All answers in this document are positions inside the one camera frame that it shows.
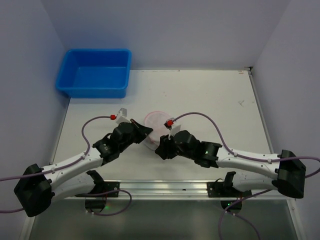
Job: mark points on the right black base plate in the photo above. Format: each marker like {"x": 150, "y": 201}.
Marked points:
{"x": 220, "y": 189}

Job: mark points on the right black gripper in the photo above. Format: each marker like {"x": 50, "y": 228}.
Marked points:
{"x": 165, "y": 146}

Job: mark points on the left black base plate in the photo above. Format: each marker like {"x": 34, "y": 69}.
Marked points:
{"x": 105, "y": 186}

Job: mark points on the aluminium mounting rail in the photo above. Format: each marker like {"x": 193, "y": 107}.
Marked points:
{"x": 166, "y": 189}

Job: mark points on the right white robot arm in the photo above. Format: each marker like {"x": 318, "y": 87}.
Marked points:
{"x": 281, "y": 172}

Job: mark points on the blue plastic bin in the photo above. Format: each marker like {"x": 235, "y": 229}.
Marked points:
{"x": 94, "y": 73}

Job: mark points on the white mesh laundry bag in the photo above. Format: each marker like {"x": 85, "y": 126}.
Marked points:
{"x": 156, "y": 120}

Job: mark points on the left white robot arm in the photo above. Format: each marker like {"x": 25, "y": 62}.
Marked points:
{"x": 40, "y": 186}

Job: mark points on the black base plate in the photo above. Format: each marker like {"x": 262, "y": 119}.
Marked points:
{"x": 105, "y": 186}
{"x": 220, "y": 189}

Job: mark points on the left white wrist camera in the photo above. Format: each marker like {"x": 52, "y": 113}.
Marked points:
{"x": 121, "y": 116}

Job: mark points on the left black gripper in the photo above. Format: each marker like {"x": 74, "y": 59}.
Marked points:
{"x": 138, "y": 130}

